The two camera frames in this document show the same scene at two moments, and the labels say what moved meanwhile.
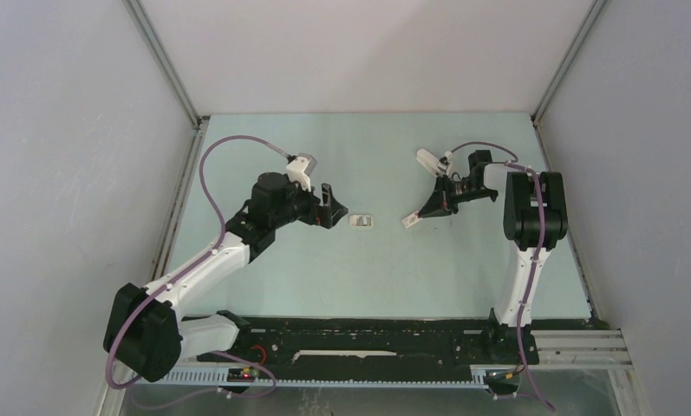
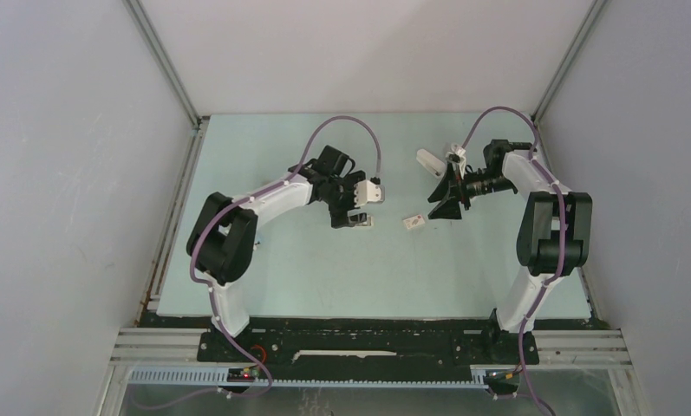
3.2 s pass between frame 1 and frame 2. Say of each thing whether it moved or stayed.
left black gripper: moved
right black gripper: moved
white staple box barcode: stayed
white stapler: stayed
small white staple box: stayed
